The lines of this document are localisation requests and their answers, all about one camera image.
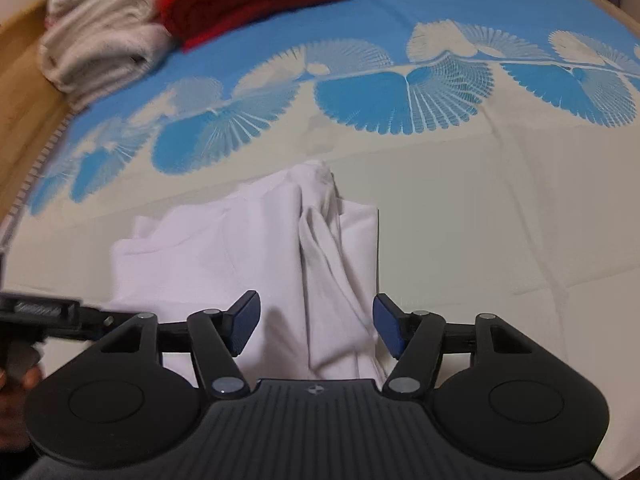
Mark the person's left hand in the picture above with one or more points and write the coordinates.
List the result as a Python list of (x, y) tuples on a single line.
[(17, 400)]

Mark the pale folded towel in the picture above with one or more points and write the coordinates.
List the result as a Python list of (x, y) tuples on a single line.
[(100, 45)]

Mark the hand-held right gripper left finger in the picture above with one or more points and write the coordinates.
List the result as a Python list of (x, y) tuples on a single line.
[(245, 324)]

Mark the blue cream patterned blanket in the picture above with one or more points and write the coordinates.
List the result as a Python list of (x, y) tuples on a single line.
[(450, 160)]

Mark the white small garment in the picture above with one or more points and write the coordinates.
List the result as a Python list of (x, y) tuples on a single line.
[(240, 245)]

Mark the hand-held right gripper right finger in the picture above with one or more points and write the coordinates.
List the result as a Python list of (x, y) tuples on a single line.
[(387, 327)]

